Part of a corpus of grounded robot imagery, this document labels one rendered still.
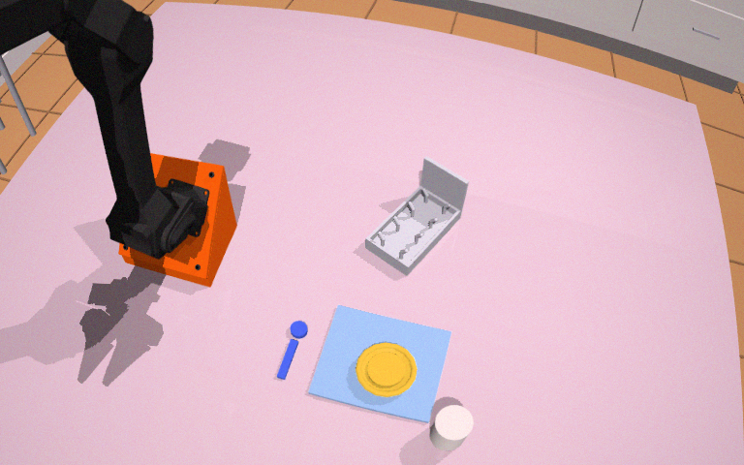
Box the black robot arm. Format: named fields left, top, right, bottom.
left=0, top=0, right=210, bottom=259

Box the light blue placemat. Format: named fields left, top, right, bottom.
left=308, top=305, right=451, bottom=423

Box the yellow plate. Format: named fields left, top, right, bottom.
left=356, top=342, right=418, bottom=397

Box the white cylinder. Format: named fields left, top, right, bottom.
left=429, top=405, right=474, bottom=450

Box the grey dish rack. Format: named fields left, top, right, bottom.
left=365, top=156, right=469, bottom=276

